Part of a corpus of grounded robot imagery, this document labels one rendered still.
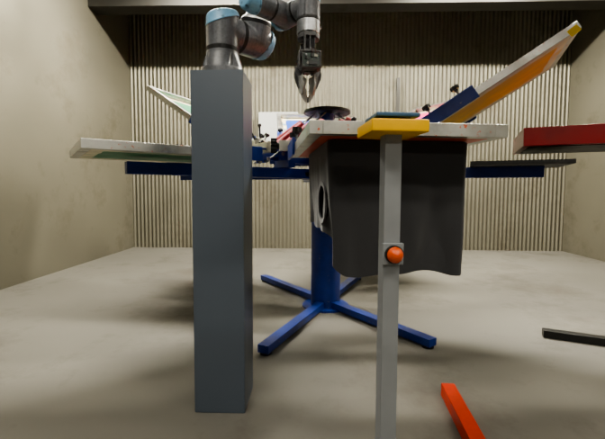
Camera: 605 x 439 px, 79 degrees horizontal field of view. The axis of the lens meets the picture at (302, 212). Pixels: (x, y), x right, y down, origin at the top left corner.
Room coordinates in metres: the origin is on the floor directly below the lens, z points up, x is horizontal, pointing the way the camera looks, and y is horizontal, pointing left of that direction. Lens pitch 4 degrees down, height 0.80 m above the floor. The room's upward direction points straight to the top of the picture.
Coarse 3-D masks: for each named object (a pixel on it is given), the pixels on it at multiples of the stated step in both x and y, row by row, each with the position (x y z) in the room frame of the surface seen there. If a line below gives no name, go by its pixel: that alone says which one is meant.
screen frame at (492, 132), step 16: (304, 128) 1.15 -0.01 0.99; (320, 128) 1.03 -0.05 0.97; (336, 128) 1.04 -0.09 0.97; (352, 128) 1.04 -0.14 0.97; (432, 128) 1.06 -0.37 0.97; (448, 128) 1.07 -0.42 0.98; (464, 128) 1.07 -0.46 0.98; (480, 128) 1.08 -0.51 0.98; (496, 128) 1.08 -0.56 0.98; (304, 144) 1.27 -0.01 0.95
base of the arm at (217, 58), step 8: (208, 48) 1.32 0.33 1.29; (216, 48) 1.30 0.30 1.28; (224, 48) 1.30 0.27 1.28; (232, 48) 1.32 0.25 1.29; (208, 56) 1.31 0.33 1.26; (216, 56) 1.29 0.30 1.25; (224, 56) 1.30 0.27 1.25; (232, 56) 1.32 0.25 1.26; (208, 64) 1.30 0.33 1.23; (216, 64) 1.28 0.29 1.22; (224, 64) 1.29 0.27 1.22; (232, 64) 1.32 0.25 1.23; (240, 64) 1.35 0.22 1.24
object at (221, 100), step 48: (192, 96) 1.27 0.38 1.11; (240, 96) 1.27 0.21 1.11; (192, 144) 1.27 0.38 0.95; (240, 144) 1.27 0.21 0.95; (192, 192) 1.27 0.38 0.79; (240, 192) 1.27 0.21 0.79; (240, 240) 1.27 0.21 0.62; (240, 288) 1.27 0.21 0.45; (240, 336) 1.27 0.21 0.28; (240, 384) 1.27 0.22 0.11
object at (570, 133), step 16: (528, 128) 1.82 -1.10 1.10; (544, 128) 1.80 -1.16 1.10; (560, 128) 1.77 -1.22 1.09; (576, 128) 1.75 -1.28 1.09; (592, 128) 1.72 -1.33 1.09; (528, 144) 1.82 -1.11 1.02; (544, 144) 1.80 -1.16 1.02; (560, 144) 1.77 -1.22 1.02; (576, 144) 1.75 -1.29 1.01; (592, 144) 1.74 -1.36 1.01
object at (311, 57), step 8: (304, 32) 1.19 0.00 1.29; (312, 32) 1.19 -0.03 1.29; (304, 40) 1.19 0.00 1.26; (312, 40) 1.21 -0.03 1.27; (304, 48) 1.18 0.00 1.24; (312, 48) 1.21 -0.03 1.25; (304, 56) 1.19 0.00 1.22; (312, 56) 1.19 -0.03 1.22; (320, 56) 1.20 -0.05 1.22; (304, 64) 1.19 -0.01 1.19; (312, 64) 1.19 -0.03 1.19; (320, 64) 1.19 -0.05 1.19; (304, 72) 1.24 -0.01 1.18; (312, 72) 1.24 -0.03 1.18
